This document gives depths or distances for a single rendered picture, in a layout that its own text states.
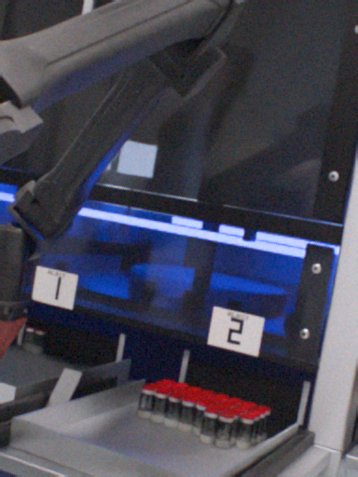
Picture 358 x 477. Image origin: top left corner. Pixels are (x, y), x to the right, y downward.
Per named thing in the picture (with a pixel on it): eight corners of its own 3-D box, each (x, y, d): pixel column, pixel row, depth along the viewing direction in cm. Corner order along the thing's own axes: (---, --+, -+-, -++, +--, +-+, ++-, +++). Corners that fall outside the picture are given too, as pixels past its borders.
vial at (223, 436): (217, 442, 110) (223, 410, 110) (231, 446, 109) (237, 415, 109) (211, 445, 108) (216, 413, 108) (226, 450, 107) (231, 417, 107)
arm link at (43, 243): (30, 179, 114) (69, 223, 114) (52, 182, 126) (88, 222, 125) (-29, 234, 116) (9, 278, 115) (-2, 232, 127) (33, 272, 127)
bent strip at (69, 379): (59, 406, 115) (65, 367, 115) (76, 412, 114) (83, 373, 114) (-1, 425, 102) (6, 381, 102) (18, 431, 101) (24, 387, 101)
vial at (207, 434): (202, 438, 111) (208, 406, 111) (216, 442, 110) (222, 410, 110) (196, 441, 109) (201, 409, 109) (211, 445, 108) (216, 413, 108)
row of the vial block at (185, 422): (141, 414, 118) (145, 384, 118) (252, 448, 110) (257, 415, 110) (133, 416, 116) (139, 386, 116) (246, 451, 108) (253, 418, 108)
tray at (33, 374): (9, 344, 150) (12, 326, 150) (128, 378, 140) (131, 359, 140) (-127, 366, 120) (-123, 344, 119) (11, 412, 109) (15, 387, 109)
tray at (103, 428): (139, 401, 126) (143, 379, 126) (294, 446, 115) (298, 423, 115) (7, 445, 95) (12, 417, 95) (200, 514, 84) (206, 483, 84)
